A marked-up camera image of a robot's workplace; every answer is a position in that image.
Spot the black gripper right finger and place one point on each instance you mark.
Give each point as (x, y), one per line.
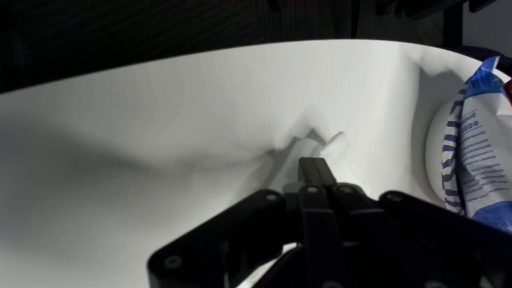
(403, 242)

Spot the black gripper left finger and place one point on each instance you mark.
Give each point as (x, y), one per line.
(226, 248)

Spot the blue white snack bag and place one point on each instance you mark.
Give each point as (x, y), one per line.
(469, 149)

